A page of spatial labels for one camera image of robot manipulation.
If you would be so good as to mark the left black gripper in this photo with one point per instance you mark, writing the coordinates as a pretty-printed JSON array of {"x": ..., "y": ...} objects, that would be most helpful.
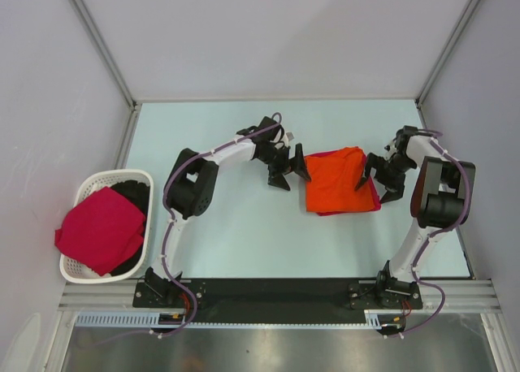
[{"x": 296, "y": 165}]

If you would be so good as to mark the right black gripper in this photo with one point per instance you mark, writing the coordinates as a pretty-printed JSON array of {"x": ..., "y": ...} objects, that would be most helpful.
[{"x": 395, "y": 188}]

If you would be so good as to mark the magenta t shirt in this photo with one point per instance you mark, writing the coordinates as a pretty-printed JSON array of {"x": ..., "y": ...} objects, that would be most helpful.
[
  {"x": 101, "y": 232},
  {"x": 375, "y": 201}
]

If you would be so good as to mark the orange t shirt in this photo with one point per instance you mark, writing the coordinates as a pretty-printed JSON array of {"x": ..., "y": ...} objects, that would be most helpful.
[{"x": 337, "y": 181}]

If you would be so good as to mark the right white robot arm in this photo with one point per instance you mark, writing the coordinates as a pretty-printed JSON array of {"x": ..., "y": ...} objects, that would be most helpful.
[{"x": 440, "y": 203}]

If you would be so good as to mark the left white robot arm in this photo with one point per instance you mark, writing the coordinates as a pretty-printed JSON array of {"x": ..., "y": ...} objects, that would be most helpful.
[{"x": 190, "y": 188}]

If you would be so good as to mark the black garment in basket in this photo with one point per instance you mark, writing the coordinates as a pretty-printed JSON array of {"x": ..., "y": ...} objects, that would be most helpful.
[{"x": 139, "y": 195}]

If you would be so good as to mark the white plastic laundry basket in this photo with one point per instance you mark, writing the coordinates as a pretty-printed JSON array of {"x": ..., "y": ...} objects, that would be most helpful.
[{"x": 76, "y": 272}]

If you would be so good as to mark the magenta t shirt in basket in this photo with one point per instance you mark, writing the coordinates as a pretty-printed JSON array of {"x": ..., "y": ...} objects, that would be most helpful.
[{"x": 101, "y": 232}]

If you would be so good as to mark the aluminium frame rail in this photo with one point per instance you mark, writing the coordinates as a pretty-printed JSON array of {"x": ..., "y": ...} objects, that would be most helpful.
[{"x": 463, "y": 296}]

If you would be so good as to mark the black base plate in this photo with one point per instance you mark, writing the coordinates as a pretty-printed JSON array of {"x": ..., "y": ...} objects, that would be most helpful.
[{"x": 289, "y": 301}]

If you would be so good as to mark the grey slotted cable duct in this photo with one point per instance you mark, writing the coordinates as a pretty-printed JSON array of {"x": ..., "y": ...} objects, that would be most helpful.
[{"x": 143, "y": 320}]

